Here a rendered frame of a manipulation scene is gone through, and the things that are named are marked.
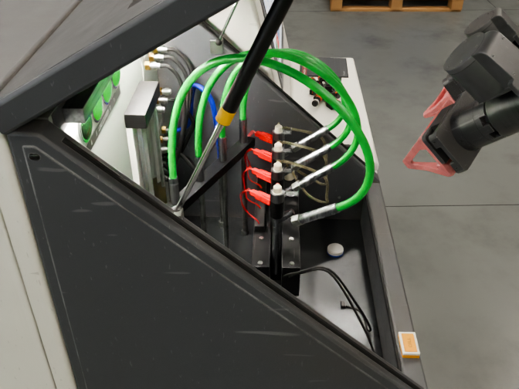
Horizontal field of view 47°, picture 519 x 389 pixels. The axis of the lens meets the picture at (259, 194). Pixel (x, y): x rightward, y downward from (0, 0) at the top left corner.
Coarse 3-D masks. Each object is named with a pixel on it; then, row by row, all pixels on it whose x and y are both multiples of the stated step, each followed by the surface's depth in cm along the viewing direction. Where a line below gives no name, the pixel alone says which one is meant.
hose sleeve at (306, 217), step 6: (312, 210) 104; (318, 210) 103; (324, 210) 102; (330, 210) 101; (336, 210) 101; (300, 216) 105; (306, 216) 104; (312, 216) 104; (318, 216) 103; (324, 216) 103; (300, 222) 105; (306, 222) 105
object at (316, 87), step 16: (208, 64) 96; (272, 64) 91; (192, 80) 99; (304, 80) 90; (176, 112) 104; (176, 128) 107; (352, 128) 91; (368, 144) 92; (368, 160) 93; (176, 176) 114; (368, 176) 94
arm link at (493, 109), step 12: (504, 96) 69; (516, 96) 68; (492, 108) 70; (504, 108) 69; (516, 108) 68; (492, 120) 71; (504, 120) 70; (516, 120) 69; (504, 132) 71; (516, 132) 71
